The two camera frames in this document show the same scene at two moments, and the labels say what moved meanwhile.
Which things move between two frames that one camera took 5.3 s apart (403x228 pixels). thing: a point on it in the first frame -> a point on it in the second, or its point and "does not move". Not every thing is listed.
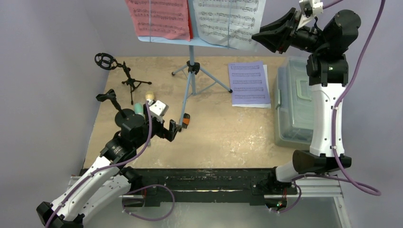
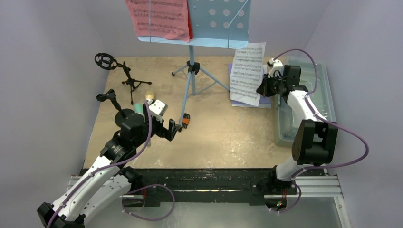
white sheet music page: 230,23 -> 246,72
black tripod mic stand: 108,62 does not move
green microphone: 139,109 does not move
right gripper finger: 276,35 -> 265,88
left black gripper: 163,132 does not move
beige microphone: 149,95 does not move
